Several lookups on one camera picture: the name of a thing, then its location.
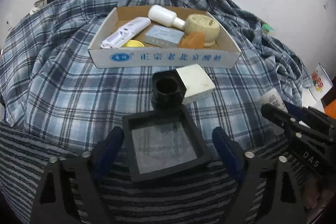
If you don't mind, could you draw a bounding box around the black square tray lid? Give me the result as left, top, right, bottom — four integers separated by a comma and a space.
122, 105, 213, 183

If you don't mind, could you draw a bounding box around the blue plaid blanket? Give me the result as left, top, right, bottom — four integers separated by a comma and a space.
1, 0, 312, 149

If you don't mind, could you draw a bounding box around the floral printed box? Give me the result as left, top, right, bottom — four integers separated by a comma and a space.
308, 63, 334, 101

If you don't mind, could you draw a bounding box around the person's right hand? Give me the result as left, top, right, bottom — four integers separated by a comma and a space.
301, 176, 335, 210

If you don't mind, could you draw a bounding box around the white tube device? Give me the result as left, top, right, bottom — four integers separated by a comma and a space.
100, 17, 151, 49

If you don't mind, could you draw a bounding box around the cream round jar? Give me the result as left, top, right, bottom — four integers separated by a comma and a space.
184, 14, 220, 48

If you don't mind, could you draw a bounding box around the yellow round lid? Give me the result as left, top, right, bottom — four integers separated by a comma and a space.
122, 40, 145, 48

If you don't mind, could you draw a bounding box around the grey small box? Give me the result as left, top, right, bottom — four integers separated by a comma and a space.
143, 25, 184, 48

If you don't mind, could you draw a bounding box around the white power adapter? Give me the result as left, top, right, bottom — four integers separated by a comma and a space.
176, 64, 215, 105

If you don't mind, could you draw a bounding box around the white plastic bottle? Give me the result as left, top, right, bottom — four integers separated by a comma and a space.
148, 5, 185, 30

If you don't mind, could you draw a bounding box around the orange soap bar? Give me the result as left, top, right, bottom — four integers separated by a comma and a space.
178, 32, 205, 50

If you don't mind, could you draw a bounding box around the small white capped bottle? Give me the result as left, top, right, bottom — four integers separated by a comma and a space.
258, 88, 288, 113

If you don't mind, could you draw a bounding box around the black square cup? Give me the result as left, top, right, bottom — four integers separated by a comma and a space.
151, 69, 186, 110

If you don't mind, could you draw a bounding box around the white cardboard tray box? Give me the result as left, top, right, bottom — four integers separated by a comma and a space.
88, 6, 242, 69

